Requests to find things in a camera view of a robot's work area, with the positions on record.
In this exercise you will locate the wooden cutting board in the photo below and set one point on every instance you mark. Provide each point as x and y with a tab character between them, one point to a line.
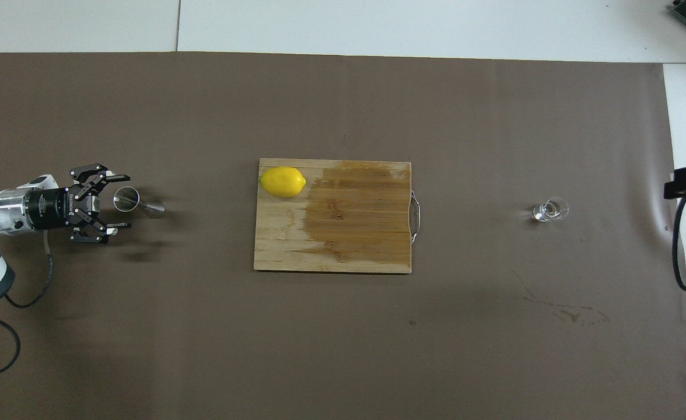
331	233

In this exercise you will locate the brown paper table mat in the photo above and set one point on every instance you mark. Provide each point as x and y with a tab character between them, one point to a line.
343	350

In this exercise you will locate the small clear glass cup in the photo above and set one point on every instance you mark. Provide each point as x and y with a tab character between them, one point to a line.
550	210

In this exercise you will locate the steel double jigger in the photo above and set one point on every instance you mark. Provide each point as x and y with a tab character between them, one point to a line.
127	199

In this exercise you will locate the yellow lemon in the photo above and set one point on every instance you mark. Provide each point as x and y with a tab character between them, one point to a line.
283	181

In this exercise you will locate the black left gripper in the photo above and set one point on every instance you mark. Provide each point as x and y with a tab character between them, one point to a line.
57	208

